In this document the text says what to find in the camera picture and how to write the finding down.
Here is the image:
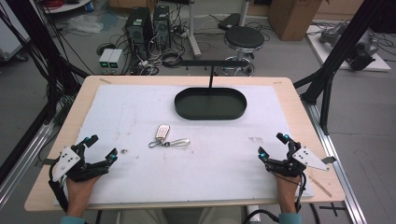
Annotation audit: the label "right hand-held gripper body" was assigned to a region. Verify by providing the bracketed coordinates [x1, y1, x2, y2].
[265, 146, 338, 179]

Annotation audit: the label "round white table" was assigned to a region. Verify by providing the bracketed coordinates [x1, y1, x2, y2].
[39, 0, 93, 15]

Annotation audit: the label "large black computer tower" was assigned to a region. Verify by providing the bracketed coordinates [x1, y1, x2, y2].
[124, 6, 154, 69]

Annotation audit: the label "clear plastic bag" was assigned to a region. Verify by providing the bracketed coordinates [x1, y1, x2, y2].
[65, 14, 105, 35]

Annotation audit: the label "black round stool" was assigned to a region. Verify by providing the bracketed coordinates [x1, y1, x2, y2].
[222, 25, 266, 77]

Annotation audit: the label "white bench power supply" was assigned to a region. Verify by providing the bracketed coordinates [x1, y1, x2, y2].
[107, 49, 124, 70]
[98, 48, 114, 70]

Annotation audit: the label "white floor board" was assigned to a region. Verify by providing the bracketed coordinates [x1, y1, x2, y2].
[305, 23, 392, 73]

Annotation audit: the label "thin wooden stick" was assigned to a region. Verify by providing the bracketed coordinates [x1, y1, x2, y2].
[308, 175, 333, 199]

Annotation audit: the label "person's left hand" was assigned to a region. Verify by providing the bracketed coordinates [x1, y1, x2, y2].
[64, 175, 103, 205]

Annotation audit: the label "car key with strap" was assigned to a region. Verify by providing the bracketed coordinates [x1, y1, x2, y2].
[148, 123, 191, 149]

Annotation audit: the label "tangle of floor cables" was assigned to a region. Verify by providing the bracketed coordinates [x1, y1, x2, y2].
[136, 46, 186, 77]

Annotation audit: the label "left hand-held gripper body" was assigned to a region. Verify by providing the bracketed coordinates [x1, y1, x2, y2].
[38, 146, 110, 184]

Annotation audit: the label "white foam mat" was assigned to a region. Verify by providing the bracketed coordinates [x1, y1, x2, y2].
[51, 83, 316, 207]

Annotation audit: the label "white desk leg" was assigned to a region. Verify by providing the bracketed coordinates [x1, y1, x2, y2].
[186, 0, 203, 60]
[238, 0, 251, 28]

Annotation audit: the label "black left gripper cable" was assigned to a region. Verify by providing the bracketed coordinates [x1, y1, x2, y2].
[47, 158, 70, 214]

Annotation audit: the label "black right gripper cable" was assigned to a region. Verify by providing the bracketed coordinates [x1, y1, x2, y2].
[242, 172, 308, 224]

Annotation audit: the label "grey robot parts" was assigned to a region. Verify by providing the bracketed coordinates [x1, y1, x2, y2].
[318, 21, 381, 72]

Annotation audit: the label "slim black computer tower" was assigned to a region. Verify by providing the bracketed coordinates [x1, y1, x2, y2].
[152, 5, 172, 51]

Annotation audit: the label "aluminium rail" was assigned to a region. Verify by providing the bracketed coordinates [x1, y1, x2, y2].
[0, 120, 56, 204]
[302, 100, 369, 224]

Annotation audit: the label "brown cardboard box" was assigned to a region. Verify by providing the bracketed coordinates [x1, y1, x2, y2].
[267, 0, 325, 42]

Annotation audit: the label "person's right hand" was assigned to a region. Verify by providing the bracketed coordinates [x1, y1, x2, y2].
[275, 173, 302, 204]

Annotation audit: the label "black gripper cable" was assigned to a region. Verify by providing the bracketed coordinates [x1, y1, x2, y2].
[242, 172, 308, 224]
[47, 158, 70, 214]

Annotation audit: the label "black flat pedal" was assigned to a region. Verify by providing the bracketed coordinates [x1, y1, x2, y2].
[217, 12, 241, 32]

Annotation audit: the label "black oval tray hanger stand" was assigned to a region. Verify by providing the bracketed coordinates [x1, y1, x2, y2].
[174, 59, 250, 121]

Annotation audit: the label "black frame strut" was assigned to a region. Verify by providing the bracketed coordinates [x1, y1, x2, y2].
[292, 0, 396, 136]
[0, 0, 92, 125]

